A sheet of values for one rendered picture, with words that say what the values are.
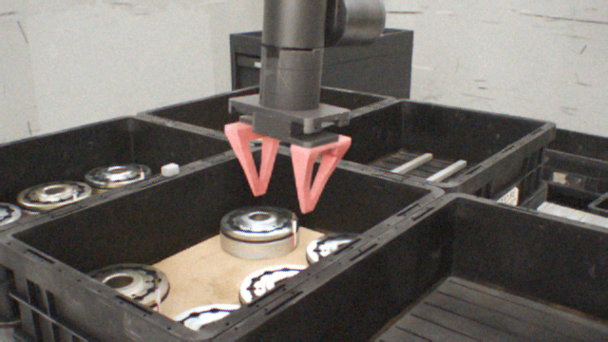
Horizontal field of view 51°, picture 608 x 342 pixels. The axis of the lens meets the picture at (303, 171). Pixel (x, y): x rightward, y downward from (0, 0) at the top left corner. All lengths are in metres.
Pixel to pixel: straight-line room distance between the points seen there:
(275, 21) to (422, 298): 0.35
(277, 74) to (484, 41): 3.62
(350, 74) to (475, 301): 1.71
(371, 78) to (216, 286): 1.81
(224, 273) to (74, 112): 3.38
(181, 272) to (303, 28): 0.35
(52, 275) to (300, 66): 0.28
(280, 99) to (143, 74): 3.75
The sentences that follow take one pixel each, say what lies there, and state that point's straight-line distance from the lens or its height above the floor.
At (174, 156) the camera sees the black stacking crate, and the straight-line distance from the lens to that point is 1.04.
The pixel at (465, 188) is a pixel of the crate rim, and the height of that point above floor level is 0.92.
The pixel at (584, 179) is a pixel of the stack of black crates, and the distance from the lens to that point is 2.16.
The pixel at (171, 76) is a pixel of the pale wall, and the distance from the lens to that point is 4.43.
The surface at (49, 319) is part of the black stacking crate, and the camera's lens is 0.65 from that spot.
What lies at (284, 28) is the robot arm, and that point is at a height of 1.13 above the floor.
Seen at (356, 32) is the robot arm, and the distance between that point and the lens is 0.62.
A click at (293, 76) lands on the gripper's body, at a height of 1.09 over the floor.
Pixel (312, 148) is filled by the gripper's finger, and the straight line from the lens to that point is 0.55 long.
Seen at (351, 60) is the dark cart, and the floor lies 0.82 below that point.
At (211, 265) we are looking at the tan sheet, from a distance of 0.79.
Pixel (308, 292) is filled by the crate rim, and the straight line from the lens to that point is 0.52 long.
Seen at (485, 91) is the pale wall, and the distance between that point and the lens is 4.18.
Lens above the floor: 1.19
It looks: 19 degrees down
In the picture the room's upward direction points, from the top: straight up
